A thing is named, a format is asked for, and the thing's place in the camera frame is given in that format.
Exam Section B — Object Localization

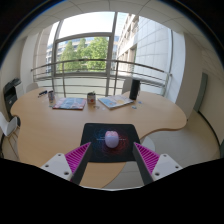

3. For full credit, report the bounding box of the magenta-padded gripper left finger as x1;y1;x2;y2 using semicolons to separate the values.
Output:
40;141;93;186

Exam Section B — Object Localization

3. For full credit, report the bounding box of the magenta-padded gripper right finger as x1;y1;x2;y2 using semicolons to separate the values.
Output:
132;141;184;186

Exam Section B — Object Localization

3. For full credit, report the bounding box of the pink lilac computer mouse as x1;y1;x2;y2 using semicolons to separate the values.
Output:
104;130;121;149

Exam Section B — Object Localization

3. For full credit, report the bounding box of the black mouse pad, red-blue print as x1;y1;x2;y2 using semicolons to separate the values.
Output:
80;122;141;164

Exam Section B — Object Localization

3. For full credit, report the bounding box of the magazine with red-blue cover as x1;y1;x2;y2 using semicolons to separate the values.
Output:
52;96;87;111

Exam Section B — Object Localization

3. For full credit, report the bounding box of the white chair with wooden legs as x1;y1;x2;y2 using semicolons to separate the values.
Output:
0;111;22;158

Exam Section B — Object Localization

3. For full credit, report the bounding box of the printed drink can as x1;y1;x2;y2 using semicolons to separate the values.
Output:
47;89;56;105

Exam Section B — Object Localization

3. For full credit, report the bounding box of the white red cup with plant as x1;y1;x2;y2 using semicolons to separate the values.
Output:
86;91;97;105

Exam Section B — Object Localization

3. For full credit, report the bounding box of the light open booklet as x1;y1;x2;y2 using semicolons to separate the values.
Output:
97;94;135;110

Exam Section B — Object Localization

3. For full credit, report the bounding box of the grey door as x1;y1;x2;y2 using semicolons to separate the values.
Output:
193;72;209;113

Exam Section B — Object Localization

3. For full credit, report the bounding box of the white chair with rounded back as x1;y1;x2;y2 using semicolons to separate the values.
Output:
121;77;134;95
25;82;39;94

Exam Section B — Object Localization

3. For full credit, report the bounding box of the black cylinder speaker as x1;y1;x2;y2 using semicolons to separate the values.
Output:
128;78;141;101

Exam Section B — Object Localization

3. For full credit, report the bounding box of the black printer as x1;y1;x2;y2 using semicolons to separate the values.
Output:
2;78;22;116

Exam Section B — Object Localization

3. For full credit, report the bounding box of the metal balcony railing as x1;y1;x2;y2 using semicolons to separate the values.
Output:
30;58;173;98

